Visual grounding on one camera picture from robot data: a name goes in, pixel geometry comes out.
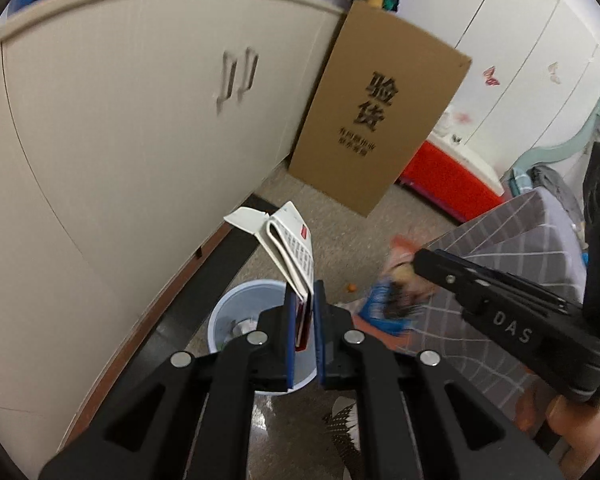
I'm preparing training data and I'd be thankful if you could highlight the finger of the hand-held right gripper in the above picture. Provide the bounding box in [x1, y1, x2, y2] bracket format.
[413, 249, 492, 311]
[430, 249, 582, 311]

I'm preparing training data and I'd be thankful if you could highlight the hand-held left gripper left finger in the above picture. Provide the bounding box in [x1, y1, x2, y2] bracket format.
[39, 281, 300, 480]

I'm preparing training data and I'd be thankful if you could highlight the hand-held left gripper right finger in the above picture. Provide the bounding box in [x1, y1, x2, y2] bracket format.
[312, 280, 563, 480]

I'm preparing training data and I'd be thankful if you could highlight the blue plastic bin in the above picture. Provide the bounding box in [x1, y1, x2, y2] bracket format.
[207, 280, 318, 396]

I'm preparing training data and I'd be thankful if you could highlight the colourful snack packet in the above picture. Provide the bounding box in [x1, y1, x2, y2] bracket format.
[357, 237, 431, 336]

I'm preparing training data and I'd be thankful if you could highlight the white paper carton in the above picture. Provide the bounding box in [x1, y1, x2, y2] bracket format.
[223, 201, 316, 351]

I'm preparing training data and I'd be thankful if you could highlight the person's right hand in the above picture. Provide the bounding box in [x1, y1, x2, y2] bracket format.
[547, 392, 600, 461]

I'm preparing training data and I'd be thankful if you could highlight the grey checked tablecloth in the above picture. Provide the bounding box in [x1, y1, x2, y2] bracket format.
[360, 190, 588, 396]

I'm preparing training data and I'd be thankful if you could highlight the white crumpled paper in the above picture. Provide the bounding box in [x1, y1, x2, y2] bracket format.
[230, 317, 259, 339]

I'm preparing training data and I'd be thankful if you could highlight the red storage box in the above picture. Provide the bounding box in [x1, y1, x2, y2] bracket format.
[397, 127, 506, 223]

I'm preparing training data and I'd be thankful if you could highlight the teal checked pillow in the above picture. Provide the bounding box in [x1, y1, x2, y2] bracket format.
[505, 170, 536, 197]

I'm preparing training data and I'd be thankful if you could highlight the grey duvet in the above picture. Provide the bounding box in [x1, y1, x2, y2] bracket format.
[530, 165, 582, 221]

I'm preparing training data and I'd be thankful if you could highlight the tall cardboard box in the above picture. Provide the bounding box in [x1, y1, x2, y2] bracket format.
[287, 0, 473, 218]

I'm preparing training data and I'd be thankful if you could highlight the white wardrobe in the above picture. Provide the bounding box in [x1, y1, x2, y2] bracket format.
[397, 0, 600, 171]

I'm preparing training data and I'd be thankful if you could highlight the white low cabinet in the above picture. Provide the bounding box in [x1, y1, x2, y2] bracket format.
[0, 0, 352, 461]

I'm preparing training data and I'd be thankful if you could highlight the teal bunk bed frame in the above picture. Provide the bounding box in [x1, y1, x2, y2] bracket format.
[510, 82, 600, 196]

